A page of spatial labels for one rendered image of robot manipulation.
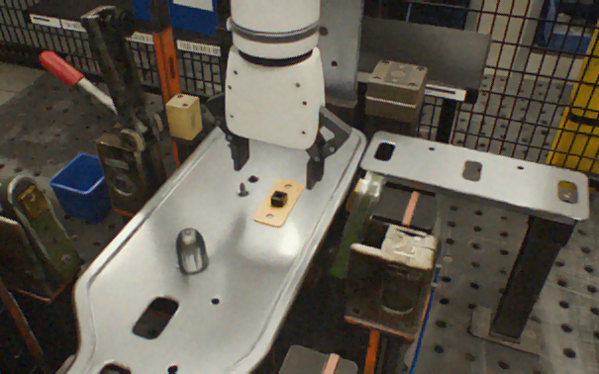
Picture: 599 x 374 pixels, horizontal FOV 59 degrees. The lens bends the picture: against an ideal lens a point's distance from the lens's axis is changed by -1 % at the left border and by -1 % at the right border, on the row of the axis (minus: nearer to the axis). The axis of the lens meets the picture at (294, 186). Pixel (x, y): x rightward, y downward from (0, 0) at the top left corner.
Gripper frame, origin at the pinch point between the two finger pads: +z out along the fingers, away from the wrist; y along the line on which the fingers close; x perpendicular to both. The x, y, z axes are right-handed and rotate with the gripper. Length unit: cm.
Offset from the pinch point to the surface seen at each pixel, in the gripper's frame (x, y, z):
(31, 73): 155, -218, 108
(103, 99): -0.3, -23.3, -4.2
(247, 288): -13.7, 2.3, 5.5
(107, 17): -0.3, -20.0, -15.3
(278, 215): -2.4, 1.2, 5.2
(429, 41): 47.1, 9.7, 2.3
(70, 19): 32, -58, 3
